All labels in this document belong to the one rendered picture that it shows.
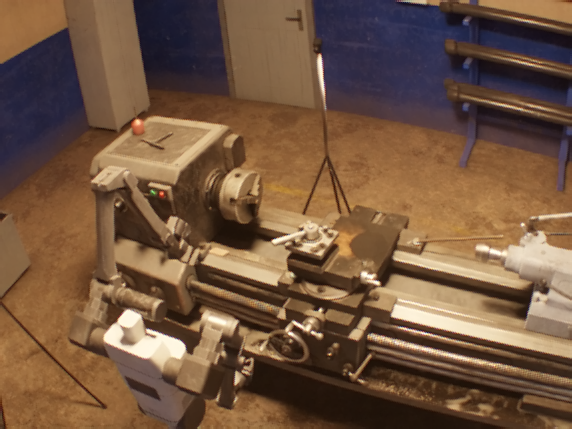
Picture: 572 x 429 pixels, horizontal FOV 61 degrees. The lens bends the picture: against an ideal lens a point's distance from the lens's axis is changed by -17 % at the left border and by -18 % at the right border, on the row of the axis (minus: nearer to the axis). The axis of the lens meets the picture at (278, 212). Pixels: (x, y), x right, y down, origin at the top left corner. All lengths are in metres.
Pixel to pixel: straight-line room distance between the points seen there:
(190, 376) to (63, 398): 2.08
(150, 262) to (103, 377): 0.98
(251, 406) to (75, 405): 1.12
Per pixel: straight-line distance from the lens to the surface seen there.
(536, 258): 2.36
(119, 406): 3.42
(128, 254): 3.08
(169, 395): 1.80
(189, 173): 2.68
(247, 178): 2.72
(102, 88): 6.17
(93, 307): 1.88
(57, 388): 3.68
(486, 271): 2.74
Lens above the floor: 2.64
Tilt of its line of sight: 36 degrees down
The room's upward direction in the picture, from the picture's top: 7 degrees counter-clockwise
